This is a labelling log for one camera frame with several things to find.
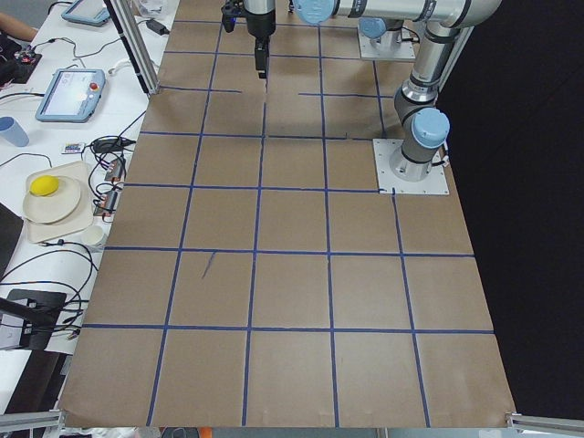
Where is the far teach pendant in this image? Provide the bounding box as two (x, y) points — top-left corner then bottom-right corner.
(61, 0), (110, 26)

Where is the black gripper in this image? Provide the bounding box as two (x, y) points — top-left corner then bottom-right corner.
(245, 0), (276, 79)

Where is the aluminium frame post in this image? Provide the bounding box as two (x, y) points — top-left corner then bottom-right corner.
(109, 0), (161, 95)

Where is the near teach pendant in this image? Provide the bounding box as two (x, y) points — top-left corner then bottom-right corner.
(36, 68), (106, 123)

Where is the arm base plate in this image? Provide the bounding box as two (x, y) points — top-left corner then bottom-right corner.
(358, 19), (416, 62)
(372, 139), (450, 195)

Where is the teach pendant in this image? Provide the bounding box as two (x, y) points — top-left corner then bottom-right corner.
(61, 0), (110, 26)
(36, 68), (106, 123)

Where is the beige plate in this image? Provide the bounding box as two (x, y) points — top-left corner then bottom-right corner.
(23, 176), (81, 224)

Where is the beige tray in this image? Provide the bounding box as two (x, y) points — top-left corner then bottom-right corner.
(23, 161), (93, 244)

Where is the white paper cup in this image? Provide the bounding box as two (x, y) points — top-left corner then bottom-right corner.
(81, 225), (108, 252)

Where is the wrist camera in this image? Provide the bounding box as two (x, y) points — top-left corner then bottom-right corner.
(221, 0), (242, 33)

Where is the light blue plastic cup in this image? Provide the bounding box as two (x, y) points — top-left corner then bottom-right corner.
(0, 116), (29, 147)

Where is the yellow lemon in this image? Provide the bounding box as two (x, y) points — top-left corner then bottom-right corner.
(29, 175), (59, 197)

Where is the black power adapter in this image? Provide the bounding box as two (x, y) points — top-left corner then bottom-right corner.
(146, 18), (170, 36)

